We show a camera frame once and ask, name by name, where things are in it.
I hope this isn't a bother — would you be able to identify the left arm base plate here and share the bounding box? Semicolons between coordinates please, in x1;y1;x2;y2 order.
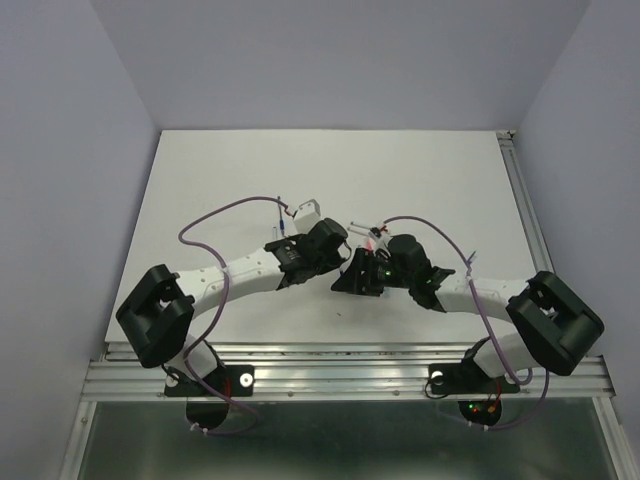
164;364;255;398

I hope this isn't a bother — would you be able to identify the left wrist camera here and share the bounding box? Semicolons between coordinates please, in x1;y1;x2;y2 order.
292;199;322;234

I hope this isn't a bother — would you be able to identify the red cap whiteboard marker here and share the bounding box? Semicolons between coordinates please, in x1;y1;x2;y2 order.
347;225;371;237

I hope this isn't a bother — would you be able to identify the blue gel pen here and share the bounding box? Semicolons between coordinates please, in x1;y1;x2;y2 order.
276;196;286;238

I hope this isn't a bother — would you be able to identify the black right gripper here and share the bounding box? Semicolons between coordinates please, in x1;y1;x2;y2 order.
329;247;413;296

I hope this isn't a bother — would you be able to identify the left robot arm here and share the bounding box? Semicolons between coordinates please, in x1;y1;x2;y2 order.
116;218;348;394

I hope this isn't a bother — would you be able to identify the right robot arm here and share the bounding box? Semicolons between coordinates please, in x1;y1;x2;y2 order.
331;234;605;395

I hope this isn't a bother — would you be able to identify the black cap whiteboard marker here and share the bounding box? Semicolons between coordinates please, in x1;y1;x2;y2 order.
350;221;375;231

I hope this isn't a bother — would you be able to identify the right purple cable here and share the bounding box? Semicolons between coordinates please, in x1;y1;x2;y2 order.
379;215;553;432

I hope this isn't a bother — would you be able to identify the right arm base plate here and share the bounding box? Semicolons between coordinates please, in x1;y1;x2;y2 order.
424;338;520;400

